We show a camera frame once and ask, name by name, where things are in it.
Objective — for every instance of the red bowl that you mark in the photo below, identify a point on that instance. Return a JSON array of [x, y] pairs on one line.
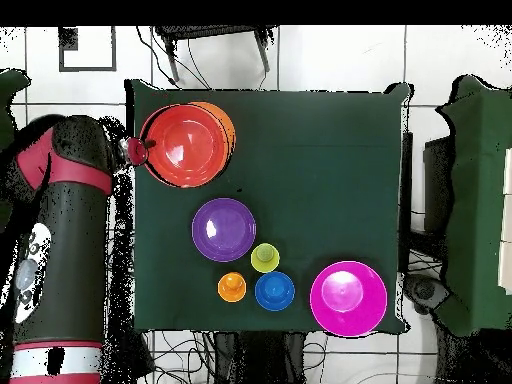
[[186, 146]]

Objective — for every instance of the large yellow-orange bowl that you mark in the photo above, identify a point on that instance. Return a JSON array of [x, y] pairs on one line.
[[230, 132]]

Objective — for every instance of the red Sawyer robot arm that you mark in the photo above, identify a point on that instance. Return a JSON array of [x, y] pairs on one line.
[[60, 260]]

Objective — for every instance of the purple bowl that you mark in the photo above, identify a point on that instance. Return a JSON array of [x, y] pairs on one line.
[[224, 230]]

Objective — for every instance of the green cloth covered side table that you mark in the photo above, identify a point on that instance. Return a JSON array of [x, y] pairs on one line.
[[480, 200], [10, 104]]

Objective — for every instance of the dark green tablecloth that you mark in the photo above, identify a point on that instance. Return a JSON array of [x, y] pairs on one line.
[[300, 180]]

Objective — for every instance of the yellow cup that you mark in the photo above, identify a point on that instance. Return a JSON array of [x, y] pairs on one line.
[[264, 258]]

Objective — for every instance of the orange cup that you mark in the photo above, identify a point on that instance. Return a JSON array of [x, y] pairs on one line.
[[232, 287]]

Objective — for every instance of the dark blue bowl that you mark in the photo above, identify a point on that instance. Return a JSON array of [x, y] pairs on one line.
[[274, 291]]

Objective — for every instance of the pink bowl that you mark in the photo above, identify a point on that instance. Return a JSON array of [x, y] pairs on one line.
[[348, 298]]

